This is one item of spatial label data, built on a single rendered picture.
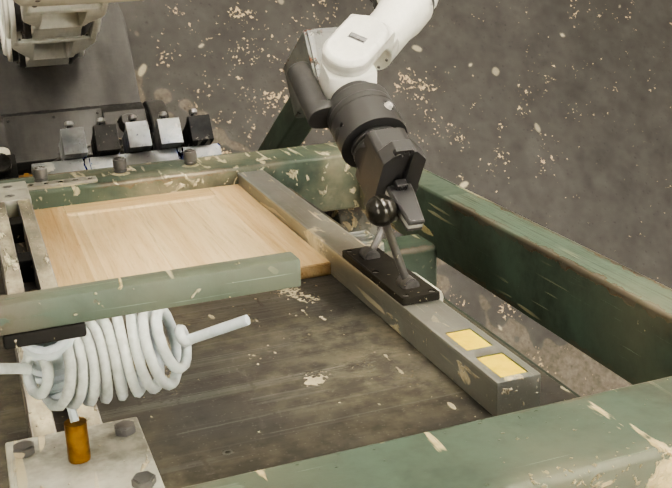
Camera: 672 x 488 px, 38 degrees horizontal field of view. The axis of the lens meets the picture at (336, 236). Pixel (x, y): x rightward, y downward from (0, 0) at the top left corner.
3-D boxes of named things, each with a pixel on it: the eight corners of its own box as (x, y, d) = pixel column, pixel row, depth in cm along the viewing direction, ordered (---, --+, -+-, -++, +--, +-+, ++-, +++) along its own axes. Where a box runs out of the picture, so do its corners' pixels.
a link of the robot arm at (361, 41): (350, 122, 129) (395, 67, 137) (358, 70, 123) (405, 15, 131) (308, 103, 131) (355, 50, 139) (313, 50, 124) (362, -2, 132)
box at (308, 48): (334, 63, 210) (360, 23, 193) (347, 115, 207) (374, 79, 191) (281, 68, 206) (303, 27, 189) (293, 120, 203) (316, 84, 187)
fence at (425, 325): (264, 190, 183) (263, 169, 182) (540, 409, 98) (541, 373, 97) (238, 193, 181) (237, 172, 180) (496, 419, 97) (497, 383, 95)
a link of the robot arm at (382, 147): (447, 146, 115) (410, 80, 122) (372, 155, 112) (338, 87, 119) (423, 217, 124) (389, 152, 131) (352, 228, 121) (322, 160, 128)
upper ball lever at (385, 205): (417, 280, 122) (383, 185, 116) (430, 290, 118) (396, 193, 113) (390, 294, 121) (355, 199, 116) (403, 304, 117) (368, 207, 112)
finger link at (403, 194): (403, 228, 114) (384, 190, 117) (428, 224, 115) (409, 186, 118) (406, 219, 113) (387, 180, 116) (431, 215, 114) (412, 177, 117)
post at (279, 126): (252, 189, 277) (324, 77, 208) (256, 209, 276) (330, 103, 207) (231, 192, 275) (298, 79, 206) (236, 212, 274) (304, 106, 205)
